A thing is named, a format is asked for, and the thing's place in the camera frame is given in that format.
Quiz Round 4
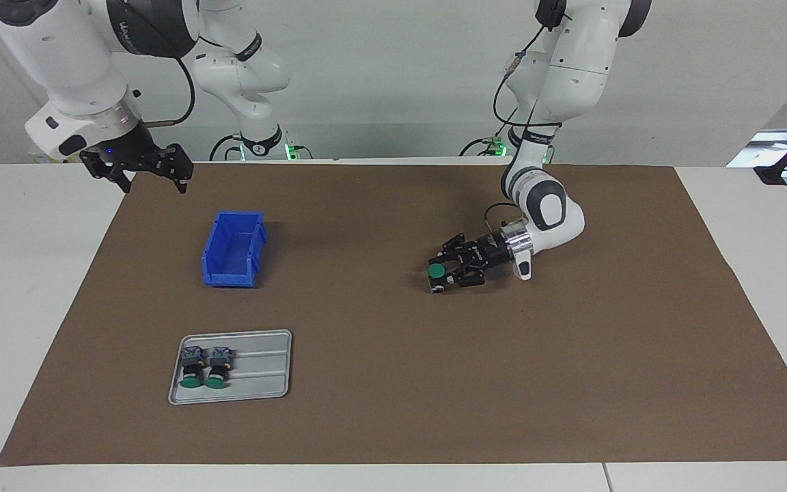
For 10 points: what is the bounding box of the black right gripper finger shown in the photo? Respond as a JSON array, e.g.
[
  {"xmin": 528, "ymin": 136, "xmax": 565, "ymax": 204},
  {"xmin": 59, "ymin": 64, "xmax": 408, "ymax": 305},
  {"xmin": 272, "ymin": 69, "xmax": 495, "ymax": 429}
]
[
  {"xmin": 81, "ymin": 152, "xmax": 131, "ymax": 192},
  {"xmin": 158, "ymin": 143, "xmax": 194, "ymax": 194}
]

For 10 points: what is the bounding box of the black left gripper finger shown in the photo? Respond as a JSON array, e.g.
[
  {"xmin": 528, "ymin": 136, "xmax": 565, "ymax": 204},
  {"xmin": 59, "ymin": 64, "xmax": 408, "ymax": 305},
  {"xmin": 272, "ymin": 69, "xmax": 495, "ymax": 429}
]
[
  {"xmin": 432, "ymin": 263, "xmax": 486, "ymax": 293},
  {"xmin": 429, "ymin": 234, "xmax": 480, "ymax": 264}
]

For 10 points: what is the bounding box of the blue plastic storage bin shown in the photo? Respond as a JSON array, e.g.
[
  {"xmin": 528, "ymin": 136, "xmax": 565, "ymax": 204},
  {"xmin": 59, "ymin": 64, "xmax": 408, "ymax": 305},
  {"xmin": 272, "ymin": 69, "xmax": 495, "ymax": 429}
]
[{"xmin": 202, "ymin": 211, "xmax": 268, "ymax": 288}]

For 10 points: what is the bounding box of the brown table mat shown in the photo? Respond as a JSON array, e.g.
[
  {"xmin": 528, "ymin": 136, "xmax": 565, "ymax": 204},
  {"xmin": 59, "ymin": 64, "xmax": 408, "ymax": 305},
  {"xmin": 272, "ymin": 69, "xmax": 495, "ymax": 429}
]
[{"xmin": 0, "ymin": 163, "xmax": 787, "ymax": 467}]

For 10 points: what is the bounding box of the silver metal tray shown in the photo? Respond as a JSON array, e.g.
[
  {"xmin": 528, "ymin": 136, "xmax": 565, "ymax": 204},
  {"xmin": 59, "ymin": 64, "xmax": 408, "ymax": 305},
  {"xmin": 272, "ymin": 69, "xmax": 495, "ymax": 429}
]
[{"xmin": 168, "ymin": 329, "xmax": 293, "ymax": 405}]

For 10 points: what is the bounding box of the black power cable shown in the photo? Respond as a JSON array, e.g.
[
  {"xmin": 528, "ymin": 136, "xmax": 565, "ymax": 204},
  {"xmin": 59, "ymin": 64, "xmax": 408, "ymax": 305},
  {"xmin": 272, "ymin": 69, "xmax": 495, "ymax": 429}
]
[
  {"xmin": 209, "ymin": 133, "xmax": 244, "ymax": 162},
  {"xmin": 460, "ymin": 135, "xmax": 505, "ymax": 157}
]

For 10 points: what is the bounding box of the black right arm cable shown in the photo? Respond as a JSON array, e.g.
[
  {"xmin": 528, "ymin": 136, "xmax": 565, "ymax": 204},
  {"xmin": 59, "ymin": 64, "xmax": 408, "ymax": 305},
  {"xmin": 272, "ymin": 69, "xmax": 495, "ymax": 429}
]
[{"xmin": 174, "ymin": 56, "xmax": 197, "ymax": 128}]

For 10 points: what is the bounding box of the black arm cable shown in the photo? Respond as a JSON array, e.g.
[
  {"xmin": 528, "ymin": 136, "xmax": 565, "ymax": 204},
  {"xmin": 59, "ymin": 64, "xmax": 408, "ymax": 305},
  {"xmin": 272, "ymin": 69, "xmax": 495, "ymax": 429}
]
[
  {"xmin": 494, "ymin": 24, "xmax": 565, "ymax": 148},
  {"xmin": 174, "ymin": 56, "xmax": 197, "ymax": 128}
]

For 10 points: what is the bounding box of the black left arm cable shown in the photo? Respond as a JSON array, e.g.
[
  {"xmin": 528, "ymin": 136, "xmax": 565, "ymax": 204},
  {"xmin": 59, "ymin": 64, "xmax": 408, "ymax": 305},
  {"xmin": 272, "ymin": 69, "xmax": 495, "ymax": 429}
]
[{"xmin": 494, "ymin": 24, "xmax": 565, "ymax": 148}]

